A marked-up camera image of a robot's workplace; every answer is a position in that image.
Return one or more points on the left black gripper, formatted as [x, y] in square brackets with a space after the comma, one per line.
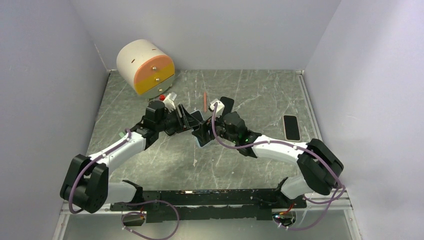
[186, 119]

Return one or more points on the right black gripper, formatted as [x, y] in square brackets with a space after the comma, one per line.
[218, 119]

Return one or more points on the light blue phone case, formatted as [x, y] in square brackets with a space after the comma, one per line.
[203, 131]

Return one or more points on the phone with purple frame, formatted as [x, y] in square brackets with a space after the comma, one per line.
[197, 115]

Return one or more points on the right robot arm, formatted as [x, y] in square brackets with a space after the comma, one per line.
[320, 169]

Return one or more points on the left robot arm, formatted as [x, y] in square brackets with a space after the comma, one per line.
[87, 185]

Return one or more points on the black phone left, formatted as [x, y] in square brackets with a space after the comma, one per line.
[171, 131]

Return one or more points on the black phone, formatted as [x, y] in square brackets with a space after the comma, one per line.
[171, 131]
[228, 104]

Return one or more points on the black phone centre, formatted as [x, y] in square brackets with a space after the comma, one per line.
[228, 104]

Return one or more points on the phone in beige case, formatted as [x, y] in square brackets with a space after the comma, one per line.
[291, 128]

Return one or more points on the red pencil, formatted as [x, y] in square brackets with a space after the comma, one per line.
[205, 102]

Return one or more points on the round white drawer cabinet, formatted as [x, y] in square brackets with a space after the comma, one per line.
[147, 69]

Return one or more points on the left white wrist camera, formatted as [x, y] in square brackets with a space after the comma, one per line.
[168, 100]

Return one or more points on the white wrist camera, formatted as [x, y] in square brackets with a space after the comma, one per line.
[168, 100]
[216, 106]

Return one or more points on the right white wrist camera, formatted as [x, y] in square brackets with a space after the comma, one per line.
[216, 106]

